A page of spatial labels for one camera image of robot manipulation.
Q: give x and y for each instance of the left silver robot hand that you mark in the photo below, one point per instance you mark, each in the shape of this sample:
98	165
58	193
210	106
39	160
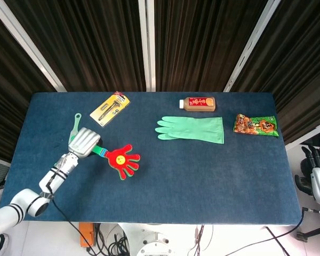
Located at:
84	142

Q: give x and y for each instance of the red hand clapper toy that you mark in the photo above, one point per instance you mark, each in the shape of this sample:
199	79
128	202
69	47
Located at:
121	160

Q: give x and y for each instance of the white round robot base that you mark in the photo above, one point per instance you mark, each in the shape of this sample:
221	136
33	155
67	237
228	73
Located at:
153	245

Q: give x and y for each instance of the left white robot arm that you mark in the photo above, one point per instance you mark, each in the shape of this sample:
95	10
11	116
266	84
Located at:
21	200

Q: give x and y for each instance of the light green foot file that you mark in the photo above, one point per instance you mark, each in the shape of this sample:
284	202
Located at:
75	128

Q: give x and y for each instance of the yellow carded razor pack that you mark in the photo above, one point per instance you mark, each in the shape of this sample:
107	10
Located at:
110	108

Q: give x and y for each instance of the black plug connector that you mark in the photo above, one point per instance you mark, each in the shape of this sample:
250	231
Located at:
302	236

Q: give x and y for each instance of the orange green snack bag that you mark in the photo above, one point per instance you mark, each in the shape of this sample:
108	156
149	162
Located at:
256	125

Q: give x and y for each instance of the orange box under table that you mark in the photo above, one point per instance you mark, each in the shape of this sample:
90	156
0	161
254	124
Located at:
85	237

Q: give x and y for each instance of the dark brown pleated curtain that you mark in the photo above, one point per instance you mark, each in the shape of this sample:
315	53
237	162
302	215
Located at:
96	40

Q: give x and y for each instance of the green rubber glove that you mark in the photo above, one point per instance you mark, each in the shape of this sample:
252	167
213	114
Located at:
197	129

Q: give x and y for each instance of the brown drink bottle red label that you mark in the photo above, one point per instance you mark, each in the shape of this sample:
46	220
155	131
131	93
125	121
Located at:
198	104

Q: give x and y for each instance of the white aluminium frame post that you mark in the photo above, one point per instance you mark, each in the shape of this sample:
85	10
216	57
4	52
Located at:
249	48
148	45
29	45

